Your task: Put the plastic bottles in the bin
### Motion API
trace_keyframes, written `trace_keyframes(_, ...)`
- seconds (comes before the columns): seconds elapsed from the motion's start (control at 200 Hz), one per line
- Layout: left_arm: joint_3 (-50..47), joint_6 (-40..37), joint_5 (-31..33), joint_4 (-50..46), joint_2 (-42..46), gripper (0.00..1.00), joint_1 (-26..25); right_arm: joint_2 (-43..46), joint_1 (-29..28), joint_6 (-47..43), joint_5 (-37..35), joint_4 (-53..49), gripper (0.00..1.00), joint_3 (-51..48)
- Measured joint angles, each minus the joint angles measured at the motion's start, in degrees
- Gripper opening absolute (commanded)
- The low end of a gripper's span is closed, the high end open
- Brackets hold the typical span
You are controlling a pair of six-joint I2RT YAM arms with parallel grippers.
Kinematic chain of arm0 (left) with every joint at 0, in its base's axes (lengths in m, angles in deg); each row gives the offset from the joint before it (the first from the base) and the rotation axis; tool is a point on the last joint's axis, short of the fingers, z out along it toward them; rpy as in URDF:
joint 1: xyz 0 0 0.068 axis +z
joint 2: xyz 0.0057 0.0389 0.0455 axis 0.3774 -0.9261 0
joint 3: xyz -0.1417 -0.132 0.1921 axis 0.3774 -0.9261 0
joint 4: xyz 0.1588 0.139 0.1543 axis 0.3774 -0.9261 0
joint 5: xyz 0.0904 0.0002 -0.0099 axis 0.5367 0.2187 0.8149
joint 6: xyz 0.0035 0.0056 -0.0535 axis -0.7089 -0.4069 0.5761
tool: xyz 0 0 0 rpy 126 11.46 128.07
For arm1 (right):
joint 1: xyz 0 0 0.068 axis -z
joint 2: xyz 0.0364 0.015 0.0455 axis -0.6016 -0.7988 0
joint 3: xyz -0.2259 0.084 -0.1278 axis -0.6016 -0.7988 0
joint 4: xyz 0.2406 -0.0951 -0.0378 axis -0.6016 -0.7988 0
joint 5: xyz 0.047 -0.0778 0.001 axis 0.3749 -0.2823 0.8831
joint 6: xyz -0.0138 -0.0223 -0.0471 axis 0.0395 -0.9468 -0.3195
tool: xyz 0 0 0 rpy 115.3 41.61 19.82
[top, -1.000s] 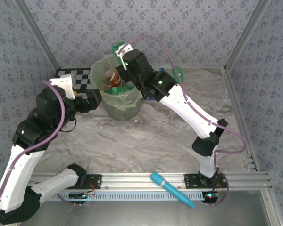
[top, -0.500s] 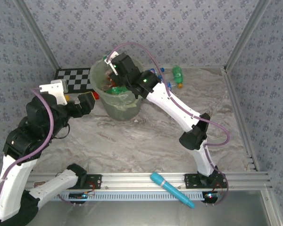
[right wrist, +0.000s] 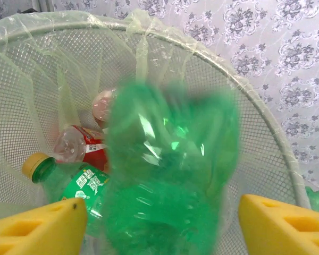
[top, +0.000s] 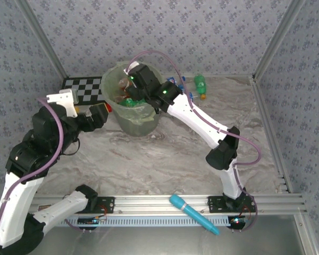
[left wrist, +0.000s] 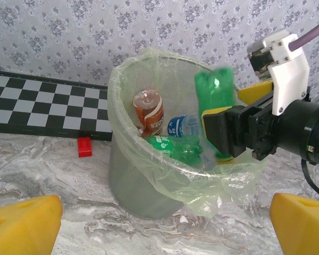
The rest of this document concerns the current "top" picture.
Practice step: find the black white checkerboard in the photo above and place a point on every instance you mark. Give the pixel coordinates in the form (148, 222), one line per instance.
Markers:
(82, 89)

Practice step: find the aluminium frame post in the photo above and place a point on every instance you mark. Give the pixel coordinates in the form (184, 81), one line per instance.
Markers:
(40, 37)
(279, 37)

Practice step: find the blue label clear bottle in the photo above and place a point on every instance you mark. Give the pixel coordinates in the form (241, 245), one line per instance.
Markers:
(192, 94)

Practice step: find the aluminium back rail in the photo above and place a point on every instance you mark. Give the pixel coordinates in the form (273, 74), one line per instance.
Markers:
(228, 75)

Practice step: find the grey metal panel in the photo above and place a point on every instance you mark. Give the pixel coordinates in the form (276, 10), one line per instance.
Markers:
(159, 241)

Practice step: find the aluminium side rail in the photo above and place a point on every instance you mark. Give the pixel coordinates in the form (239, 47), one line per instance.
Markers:
(267, 119)

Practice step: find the blue label bottle blue cap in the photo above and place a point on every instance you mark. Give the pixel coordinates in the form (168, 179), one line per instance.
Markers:
(172, 80)

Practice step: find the aluminium front rail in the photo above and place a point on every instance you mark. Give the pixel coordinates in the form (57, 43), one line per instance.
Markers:
(149, 204)

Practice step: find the small green circuit board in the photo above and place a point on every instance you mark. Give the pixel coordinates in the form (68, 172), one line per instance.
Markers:
(238, 221)
(90, 220)

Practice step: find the brown coffee bottle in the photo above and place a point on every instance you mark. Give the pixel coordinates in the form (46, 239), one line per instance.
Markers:
(123, 83)

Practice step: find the teal pen-shaped tool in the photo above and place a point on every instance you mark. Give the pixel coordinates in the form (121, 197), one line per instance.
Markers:
(191, 212)

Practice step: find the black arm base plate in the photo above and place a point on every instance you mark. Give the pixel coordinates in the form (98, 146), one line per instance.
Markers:
(215, 203)
(107, 204)

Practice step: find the green mesh plastic bin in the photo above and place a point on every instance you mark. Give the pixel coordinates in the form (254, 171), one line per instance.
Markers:
(138, 130)

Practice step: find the red plastic clip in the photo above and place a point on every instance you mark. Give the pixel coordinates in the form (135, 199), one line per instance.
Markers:
(109, 109)

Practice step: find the green bottle orange cap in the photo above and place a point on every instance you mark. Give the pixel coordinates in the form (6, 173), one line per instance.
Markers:
(200, 85)

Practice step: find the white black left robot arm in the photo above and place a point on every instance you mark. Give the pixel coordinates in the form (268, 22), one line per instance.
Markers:
(18, 202)

